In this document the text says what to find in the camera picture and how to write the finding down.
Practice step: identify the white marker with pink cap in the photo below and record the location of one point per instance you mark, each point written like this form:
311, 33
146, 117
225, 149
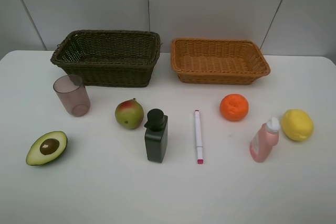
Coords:
198, 137

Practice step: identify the halved avocado with pit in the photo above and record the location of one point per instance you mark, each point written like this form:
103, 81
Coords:
47, 148

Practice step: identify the orange wicker basket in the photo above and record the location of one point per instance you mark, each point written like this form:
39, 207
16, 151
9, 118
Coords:
217, 61

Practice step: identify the pink bottle with white cap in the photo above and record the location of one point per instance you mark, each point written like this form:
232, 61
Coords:
264, 140

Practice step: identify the yellow lemon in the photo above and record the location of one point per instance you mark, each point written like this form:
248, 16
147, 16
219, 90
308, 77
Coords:
297, 125

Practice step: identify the orange tangerine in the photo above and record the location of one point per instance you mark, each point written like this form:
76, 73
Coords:
234, 107

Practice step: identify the red green mango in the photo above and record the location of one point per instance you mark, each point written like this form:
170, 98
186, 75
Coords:
129, 114

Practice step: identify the dark green pump bottle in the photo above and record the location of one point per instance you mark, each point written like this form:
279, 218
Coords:
156, 135

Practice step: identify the dark brown wicker basket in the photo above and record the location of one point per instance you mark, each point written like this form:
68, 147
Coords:
109, 58

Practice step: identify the translucent pink plastic cup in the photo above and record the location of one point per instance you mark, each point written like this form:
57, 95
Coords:
72, 93

